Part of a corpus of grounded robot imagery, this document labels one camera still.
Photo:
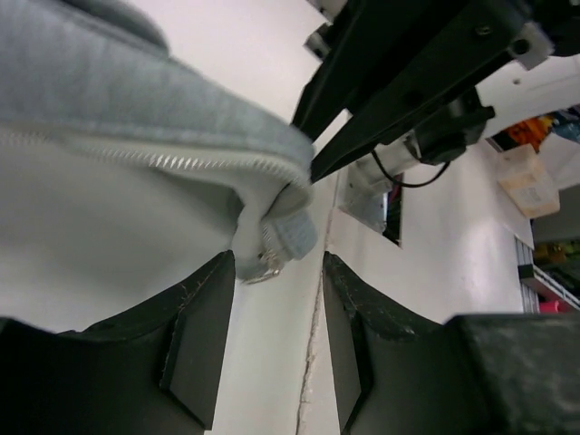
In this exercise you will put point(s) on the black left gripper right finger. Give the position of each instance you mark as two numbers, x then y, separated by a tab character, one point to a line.
396	372

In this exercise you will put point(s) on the beige plastic container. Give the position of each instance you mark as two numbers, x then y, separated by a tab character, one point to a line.
523	176

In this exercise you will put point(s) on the grey zip-up jacket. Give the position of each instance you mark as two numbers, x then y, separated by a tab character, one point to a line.
123	170

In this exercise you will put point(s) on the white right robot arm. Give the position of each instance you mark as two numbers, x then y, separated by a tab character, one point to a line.
541	76

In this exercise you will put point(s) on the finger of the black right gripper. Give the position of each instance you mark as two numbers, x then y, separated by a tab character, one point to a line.
366	44
438	75

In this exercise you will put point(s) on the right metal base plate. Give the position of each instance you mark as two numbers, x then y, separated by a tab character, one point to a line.
375	203

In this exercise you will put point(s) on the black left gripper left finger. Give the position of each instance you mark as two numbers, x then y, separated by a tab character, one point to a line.
152	369

